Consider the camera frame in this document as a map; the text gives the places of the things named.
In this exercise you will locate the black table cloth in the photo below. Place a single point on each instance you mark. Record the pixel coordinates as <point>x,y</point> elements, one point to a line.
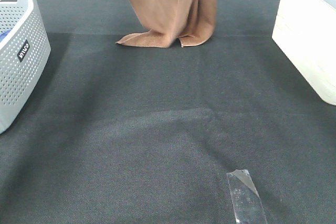
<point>115,134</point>

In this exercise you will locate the brown towel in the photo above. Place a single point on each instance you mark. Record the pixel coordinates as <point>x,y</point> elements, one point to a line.
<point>192,22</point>

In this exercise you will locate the grey perforated laundry basket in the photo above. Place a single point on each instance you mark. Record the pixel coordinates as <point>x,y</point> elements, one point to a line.
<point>23,56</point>

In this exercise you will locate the white plastic basket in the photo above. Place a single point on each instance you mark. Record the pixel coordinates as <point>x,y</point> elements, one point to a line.
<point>305,32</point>

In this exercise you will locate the clear adhesive tape strip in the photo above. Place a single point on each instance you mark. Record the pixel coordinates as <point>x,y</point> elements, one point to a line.
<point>247,205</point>

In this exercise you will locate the blue cloth in basket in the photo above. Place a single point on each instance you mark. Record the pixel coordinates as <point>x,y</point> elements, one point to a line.
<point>4,35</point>

